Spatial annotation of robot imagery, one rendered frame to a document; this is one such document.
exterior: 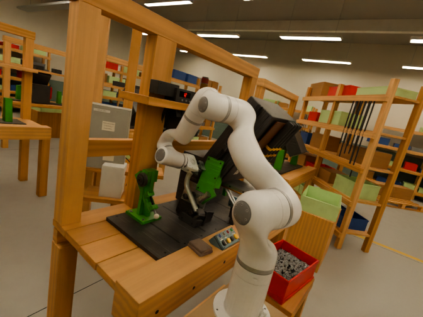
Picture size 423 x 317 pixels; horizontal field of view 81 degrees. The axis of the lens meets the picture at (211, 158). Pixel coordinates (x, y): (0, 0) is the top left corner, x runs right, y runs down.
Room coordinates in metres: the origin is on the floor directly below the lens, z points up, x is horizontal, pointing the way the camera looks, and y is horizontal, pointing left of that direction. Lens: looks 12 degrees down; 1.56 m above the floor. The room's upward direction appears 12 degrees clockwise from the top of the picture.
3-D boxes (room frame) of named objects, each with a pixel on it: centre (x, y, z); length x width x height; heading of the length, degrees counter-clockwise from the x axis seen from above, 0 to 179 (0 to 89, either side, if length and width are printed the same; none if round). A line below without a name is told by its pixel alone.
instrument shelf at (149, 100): (1.64, 0.19, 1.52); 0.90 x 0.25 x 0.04; 144
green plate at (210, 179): (1.39, -0.03, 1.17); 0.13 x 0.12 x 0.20; 144
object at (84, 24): (1.66, 0.22, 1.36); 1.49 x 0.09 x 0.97; 144
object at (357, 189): (4.33, -2.00, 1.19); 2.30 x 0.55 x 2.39; 8
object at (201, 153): (1.66, 0.03, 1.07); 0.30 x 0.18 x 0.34; 144
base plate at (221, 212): (1.49, -0.02, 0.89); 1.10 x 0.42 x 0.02; 144
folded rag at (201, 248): (1.05, -0.03, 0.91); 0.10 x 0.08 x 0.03; 44
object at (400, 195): (6.44, -4.92, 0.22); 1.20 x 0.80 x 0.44; 97
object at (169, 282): (1.33, -0.25, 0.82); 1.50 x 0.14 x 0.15; 144
